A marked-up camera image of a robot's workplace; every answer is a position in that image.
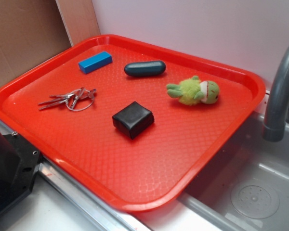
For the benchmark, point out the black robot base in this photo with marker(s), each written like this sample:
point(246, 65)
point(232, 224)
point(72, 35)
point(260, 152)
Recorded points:
point(19, 163)

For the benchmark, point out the dark green plastic pickle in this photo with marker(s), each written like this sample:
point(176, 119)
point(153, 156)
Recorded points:
point(145, 69)

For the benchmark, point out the red plastic tray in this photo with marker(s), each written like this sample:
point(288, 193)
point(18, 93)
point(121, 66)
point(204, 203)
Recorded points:
point(152, 169)

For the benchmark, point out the black square pouch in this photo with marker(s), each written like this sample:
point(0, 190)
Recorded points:
point(133, 120)

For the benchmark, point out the green plush toy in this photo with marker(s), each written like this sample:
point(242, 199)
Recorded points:
point(193, 91)

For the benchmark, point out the blue rectangular block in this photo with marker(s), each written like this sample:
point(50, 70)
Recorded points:
point(95, 62)

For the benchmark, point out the grey toy faucet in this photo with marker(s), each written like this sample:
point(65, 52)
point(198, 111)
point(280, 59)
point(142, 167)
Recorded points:
point(277, 110)

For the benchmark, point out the grey plastic sink basin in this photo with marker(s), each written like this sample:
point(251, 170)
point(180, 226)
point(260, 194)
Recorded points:
point(245, 186)

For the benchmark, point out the brown cardboard panel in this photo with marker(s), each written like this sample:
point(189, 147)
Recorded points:
point(33, 31)

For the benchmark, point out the silver keys on ring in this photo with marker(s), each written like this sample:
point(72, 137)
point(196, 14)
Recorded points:
point(75, 101)

